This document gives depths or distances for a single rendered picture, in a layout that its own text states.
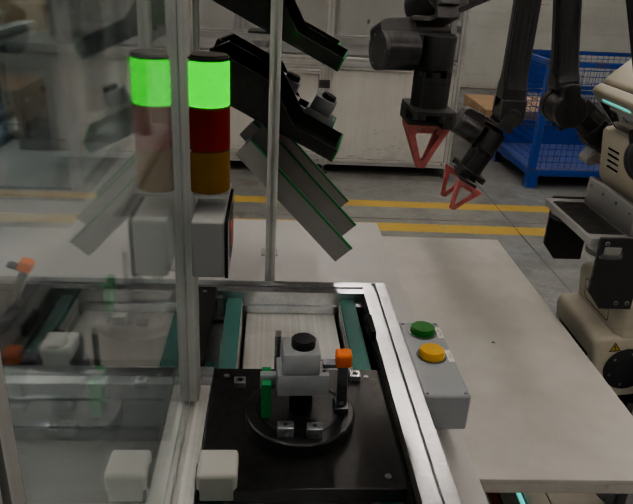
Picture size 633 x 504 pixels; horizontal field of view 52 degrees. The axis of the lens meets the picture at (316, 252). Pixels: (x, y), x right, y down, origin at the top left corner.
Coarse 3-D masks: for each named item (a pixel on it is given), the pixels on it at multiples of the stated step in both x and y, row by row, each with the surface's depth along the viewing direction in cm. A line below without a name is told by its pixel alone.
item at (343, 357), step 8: (336, 352) 81; (344, 352) 80; (328, 360) 81; (336, 360) 80; (344, 360) 80; (328, 368) 80; (344, 368) 81; (344, 376) 81; (344, 384) 82; (336, 392) 83; (344, 392) 82; (336, 400) 83; (344, 400) 83
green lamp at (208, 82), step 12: (228, 60) 72; (192, 72) 71; (204, 72) 70; (216, 72) 71; (228, 72) 72; (192, 84) 71; (204, 84) 71; (216, 84) 71; (228, 84) 73; (192, 96) 72; (204, 96) 71; (216, 96) 72; (228, 96) 73
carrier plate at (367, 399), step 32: (224, 384) 91; (256, 384) 91; (352, 384) 92; (224, 416) 84; (384, 416) 86; (224, 448) 79; (256, 448) 79; (352, 448) 80; (384, 448) 80; (256, 480) 74; (288, 480) 75; (320, 480) 75; (352, 480) 75; (384, 480) 75
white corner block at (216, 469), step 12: (204, 456) 75; (216, 456) 75; (228, 456) 75; (204, 468) 73; (216, 468) 73; (228, 468) 73; (204, 480) 72; (216, 480) 72; (228, 480) 72; (204, 492) 73; (216, 492) 73; (228, 492) 73
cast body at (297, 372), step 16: (304, 336) 80; (288, 352) 78; (304, 352) 78; (320, 352) 79; (288, 368) 78; (304, 368) 78; (320, 368) 81; (272, 384) 81; (288, 384) 79; (304, 384) 79; (320, 384) 80
